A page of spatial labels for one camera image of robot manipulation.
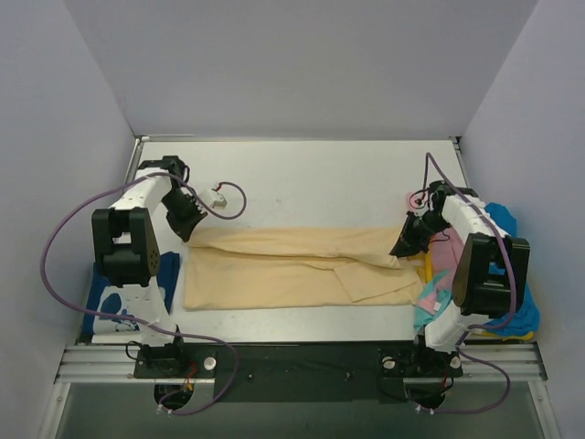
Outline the bright blue t shirt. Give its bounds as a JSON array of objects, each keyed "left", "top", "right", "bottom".
[{"left": 484, "top": 203, "right": 540, "bottom": 339}]

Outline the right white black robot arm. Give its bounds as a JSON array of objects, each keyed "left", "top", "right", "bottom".
[{"left": 390, "top": 180, "right": 530, "bottom": 374}]

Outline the yellow t shirt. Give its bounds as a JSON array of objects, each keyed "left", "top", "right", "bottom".
[{"left": 417, "top": 253, "right": 534, "bottom": 341}]

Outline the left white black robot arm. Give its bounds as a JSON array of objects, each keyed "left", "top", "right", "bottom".
[{"left": 91, "top": 155, "right": 207, "bottom": 377}]

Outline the aluminium front rail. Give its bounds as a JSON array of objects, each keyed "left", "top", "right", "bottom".
[{"left": 55, "top": 343, "right": 548, "bottom": 383}]

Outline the beige t shirt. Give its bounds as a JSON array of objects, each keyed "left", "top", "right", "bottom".
[{"left": 183, "top": 227, "right": 423, "bottom": 310}]

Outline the navy printed folded t shirt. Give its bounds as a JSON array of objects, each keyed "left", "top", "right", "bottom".
[{"left": 80, "top": 252, "right": 181, "bottom": 340}]

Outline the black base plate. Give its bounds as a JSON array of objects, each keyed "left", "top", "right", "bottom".
[{"left": 133, "top": 341, "right": 463, "bottom": 403}]

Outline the pink t shirt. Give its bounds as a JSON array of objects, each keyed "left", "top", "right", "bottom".
[{"left": 404, "top": 191, "right": 463, "bottom": 316}]

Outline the teal t shirt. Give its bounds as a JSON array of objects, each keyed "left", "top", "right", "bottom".
[{"left": 413, "top": 270, "right": 454, "bottom": 331}]

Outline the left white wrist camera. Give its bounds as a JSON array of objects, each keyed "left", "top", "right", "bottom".
[{"left": 198, "top": 186, "right": 228, "bottom": 210}]

